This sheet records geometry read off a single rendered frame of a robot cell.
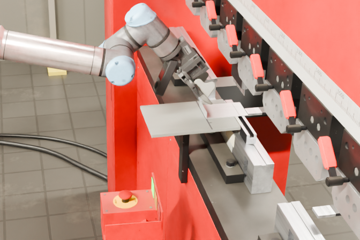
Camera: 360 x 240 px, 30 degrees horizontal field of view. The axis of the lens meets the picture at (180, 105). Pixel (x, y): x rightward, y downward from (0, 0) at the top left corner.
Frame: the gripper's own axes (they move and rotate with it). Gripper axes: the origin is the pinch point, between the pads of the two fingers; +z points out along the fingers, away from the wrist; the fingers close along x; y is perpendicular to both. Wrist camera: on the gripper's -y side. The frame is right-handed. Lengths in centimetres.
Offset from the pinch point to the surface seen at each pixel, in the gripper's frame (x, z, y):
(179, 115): -0.6, -1.2, -8.9
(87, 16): 278, 54, -52
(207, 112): -4.0, 1.9, -1.9
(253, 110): -2.0, 12.9, 8.5
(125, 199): -11.7, 2.3, -35.9
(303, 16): -48, -29, 32
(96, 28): 278, 65, -53
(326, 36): -59, -29, 32
